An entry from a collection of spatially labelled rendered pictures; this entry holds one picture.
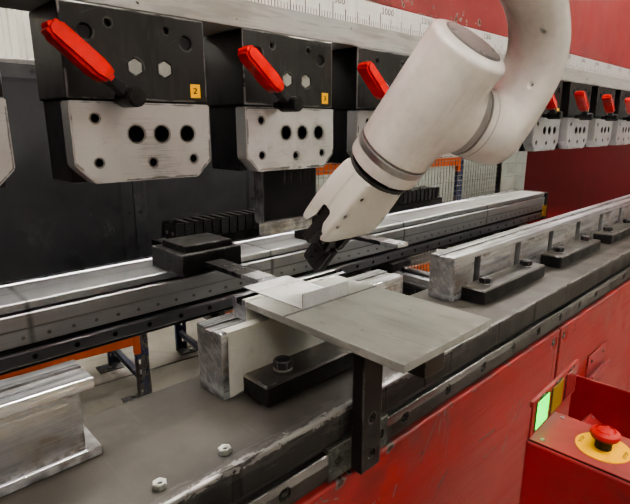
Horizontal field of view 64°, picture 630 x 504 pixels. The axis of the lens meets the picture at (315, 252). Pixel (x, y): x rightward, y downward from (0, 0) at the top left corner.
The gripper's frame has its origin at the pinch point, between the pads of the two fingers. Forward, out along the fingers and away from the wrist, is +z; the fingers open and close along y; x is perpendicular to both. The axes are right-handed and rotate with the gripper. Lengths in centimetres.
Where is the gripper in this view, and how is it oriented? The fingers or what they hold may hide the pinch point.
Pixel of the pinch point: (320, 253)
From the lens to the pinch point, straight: 67.0
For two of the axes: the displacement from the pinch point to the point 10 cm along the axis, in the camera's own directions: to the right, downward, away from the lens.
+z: -4.5, 6.3, 6.3
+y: -7.2, 1.7, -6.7
